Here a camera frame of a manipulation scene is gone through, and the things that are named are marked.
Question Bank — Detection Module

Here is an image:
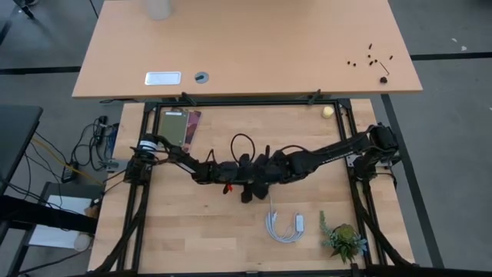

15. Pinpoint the artificial green plant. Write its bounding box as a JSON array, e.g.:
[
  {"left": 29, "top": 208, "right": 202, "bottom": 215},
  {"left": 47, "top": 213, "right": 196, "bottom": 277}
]
[{"left": 318, "top": 209, "right": 369, "bottom": 265}]

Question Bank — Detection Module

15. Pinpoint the white cylindrical container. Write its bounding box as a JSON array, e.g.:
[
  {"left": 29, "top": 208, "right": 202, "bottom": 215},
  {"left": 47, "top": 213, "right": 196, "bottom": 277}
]
[{"left": 144, "top": 0, "right": 172, "bottom": 22}]

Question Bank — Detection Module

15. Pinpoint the silver rectangular desk plate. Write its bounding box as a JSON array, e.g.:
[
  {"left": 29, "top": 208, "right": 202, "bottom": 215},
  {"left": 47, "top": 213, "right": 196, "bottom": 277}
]
[{"left": 144, "top": 71, "right": 182, "bottom": 86}]

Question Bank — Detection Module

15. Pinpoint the green book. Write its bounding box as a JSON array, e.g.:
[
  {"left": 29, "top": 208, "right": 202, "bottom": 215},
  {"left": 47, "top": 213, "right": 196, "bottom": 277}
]
[{"left": 156, "top": 110, "right": 190, "bottom": 148}]

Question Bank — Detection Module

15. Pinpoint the black aluminium table frame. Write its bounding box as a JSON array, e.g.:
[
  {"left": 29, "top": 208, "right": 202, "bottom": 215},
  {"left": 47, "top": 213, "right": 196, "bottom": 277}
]
[{"left": 86, "top": 98, "right": 420, "bottom": 277}]

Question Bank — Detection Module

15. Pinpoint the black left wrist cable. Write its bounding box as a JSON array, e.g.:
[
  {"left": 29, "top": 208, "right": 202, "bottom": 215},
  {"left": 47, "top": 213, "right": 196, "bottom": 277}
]
[{"left": 230, "top": 132, "right": 257, "bottom": 166}]

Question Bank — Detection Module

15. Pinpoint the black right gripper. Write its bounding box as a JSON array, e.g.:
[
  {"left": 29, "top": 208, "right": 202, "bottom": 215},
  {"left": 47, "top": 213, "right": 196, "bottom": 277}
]
[{"left": 251, "top": 145, "right": 289, "bottom": 200}]

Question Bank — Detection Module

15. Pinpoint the light wooden desk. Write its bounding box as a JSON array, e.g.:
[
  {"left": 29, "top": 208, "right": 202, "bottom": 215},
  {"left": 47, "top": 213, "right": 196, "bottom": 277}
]
[{"left": 71, "top": 0, "right": 424, "bottom": 100}]

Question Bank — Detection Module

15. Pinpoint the white lamp power cord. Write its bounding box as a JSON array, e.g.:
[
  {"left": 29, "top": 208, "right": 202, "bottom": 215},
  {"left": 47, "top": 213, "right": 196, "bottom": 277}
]
[{"left": 264, "top": 195, "right": 307, "bottom": 244}]

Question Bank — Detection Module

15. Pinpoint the clear plastic cup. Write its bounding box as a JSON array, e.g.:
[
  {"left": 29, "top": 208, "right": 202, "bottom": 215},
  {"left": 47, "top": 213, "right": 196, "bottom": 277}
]
[{"left": 73, "top": 232, "right": 92, "bottom": 253}]

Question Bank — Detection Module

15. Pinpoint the black tripod leg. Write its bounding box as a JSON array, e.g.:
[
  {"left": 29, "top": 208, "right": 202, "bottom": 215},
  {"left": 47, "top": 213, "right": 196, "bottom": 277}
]
[{"left": 11, "top": 0, "right": 35, "bottom": 20}]

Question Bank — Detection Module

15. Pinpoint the black floor cable tangle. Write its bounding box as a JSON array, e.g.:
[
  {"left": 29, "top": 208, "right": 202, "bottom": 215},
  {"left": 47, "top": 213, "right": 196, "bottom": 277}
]
[{"left": 71, "top": 114, "right": 121, "bottom": 172}]

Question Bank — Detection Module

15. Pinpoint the black power adapter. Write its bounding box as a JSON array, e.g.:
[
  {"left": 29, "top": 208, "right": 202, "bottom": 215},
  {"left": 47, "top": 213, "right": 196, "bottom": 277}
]
[{"left": 60, "top": 163, "right": 79, "bottom": 184}]

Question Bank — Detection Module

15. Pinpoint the black side desk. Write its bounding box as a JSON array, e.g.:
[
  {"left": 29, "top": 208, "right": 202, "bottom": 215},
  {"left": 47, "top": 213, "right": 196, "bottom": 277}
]
[{"left": 0, "top": 105, "right": 44, "bottom": 195}]

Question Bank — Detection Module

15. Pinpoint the white board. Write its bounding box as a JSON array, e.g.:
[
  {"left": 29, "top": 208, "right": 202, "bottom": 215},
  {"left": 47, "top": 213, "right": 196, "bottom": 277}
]
[{"left": 28, "top": 194, "right": 95, "bottom": 250}]

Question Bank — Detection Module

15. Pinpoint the black beam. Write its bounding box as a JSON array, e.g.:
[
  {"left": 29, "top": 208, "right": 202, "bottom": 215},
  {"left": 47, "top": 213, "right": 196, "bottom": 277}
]
[{"left": 0, "top": 194, "right": 97, "bottom": 235}]

